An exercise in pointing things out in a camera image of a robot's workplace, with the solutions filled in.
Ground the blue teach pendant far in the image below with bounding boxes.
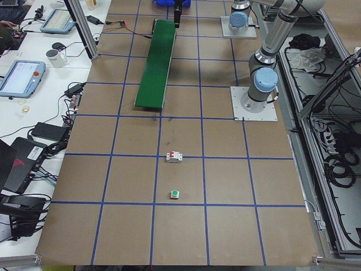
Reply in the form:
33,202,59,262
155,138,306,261
40,9,75,34

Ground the black power brick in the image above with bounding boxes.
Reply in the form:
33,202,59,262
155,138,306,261
31,122,69,142

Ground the red black wire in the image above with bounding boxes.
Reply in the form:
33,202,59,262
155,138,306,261
101,20,153,39

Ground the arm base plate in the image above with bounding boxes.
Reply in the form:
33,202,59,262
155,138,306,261
230,86,278,121
221,16,257,39

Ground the black power adapter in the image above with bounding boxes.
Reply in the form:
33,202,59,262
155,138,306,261
86,15,103,25

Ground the green push button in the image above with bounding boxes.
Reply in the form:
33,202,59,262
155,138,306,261
170,190,180,199

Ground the white mug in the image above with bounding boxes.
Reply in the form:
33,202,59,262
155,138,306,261
46,49,67,68

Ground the aluminium frame post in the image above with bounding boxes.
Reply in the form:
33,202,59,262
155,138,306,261
64,0,99,60

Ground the white red circuit breaker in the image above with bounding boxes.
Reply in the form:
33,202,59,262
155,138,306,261
166,151,183,163

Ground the blue teach pendant near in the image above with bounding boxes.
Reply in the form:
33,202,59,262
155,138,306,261
1,60,46,98

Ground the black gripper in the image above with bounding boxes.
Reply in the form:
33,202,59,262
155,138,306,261
174,0,183,28

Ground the blue teach pendant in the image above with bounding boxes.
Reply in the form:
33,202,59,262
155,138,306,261
1,60,46,98
40,9,75,34

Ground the blue plastic bin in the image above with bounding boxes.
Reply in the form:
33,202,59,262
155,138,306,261
152,0,191,7

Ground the green conveyor belt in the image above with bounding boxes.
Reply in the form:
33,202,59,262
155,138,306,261
135,20,176,110

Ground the black laptop red logo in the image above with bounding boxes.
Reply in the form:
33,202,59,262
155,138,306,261
1,137,47,194

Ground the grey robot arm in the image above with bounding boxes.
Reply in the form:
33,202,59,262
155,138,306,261
248,1,325,102
174,0,250,30

